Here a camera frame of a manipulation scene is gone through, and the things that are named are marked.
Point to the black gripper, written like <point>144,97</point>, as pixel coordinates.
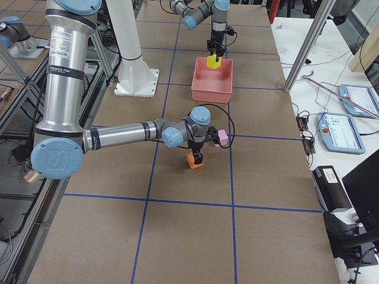
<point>215,36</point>
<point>196,146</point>

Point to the orange foam block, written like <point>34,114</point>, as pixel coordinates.
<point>191,161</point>

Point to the yellow foam block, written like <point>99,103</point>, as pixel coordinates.
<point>213,61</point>

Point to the pink foam block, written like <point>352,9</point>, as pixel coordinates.
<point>223,137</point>

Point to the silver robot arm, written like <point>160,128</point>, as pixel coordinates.
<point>60,143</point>
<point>192,17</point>

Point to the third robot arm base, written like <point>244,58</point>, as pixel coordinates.
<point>19,42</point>

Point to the pink plastic bin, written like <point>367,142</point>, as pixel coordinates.
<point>212,85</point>

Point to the black box with label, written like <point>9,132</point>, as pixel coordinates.
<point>329,190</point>

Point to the near teach pendant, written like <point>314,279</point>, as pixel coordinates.
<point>338,133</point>

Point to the teach pendant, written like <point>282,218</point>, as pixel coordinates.
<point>364,96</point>
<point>338,133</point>

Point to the far teach pendant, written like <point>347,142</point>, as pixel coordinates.
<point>364,96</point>

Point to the black monitor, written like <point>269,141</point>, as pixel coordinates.
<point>361,185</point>

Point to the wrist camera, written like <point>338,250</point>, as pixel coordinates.
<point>212,135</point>
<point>229,30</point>

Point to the aluminium frame post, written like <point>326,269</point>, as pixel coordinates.
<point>311,37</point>

